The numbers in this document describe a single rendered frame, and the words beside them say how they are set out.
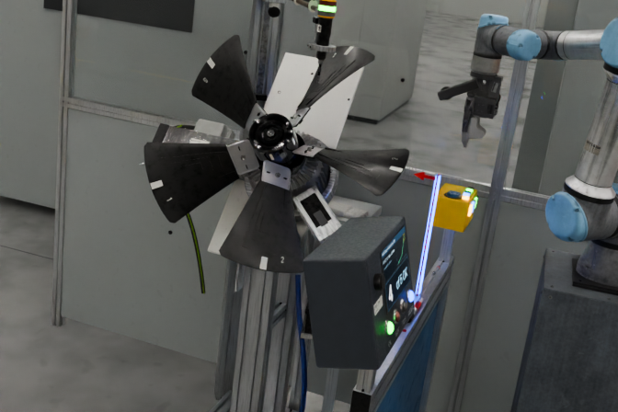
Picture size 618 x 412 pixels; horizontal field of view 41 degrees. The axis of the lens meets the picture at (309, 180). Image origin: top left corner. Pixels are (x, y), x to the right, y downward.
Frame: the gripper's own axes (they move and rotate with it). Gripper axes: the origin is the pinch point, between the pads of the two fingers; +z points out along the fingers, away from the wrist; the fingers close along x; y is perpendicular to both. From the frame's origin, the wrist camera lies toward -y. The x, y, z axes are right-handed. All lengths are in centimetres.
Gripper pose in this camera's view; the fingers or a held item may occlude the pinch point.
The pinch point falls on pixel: (463, 142)
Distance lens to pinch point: 234.7
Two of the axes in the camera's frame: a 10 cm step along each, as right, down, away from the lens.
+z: -1.2, 9.5, 2.9
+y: 9.3, 2.1, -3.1
